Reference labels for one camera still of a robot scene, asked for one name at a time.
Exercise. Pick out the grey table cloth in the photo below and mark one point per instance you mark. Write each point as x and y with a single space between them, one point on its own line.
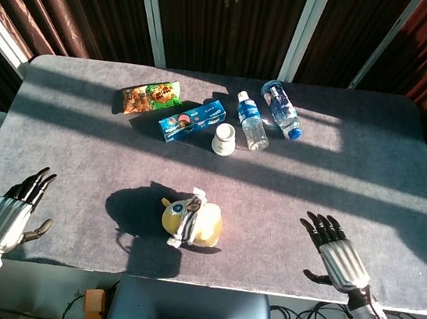
273 183

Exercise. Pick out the white paper cup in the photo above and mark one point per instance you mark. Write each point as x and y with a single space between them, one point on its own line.
223 139

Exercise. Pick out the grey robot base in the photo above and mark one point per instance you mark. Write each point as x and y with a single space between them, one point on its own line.
188 317

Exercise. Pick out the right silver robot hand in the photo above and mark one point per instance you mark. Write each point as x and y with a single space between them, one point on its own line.
342 259

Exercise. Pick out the yellow plush toy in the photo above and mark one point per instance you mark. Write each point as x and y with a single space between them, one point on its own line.
191 221

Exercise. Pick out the white-capped water bottle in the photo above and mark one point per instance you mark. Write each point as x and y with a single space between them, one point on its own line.
252 121

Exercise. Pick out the green orange snack bag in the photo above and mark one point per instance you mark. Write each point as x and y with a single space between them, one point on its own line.
151 97

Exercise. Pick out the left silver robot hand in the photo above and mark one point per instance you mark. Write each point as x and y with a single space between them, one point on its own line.
5 218

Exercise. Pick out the blue-capped water bottle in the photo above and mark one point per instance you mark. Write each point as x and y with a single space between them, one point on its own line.
282 109

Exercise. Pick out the blue cookie box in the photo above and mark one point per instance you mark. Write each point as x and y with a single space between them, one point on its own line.
193 121

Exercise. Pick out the orange box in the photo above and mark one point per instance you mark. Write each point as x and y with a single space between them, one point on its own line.
93 309

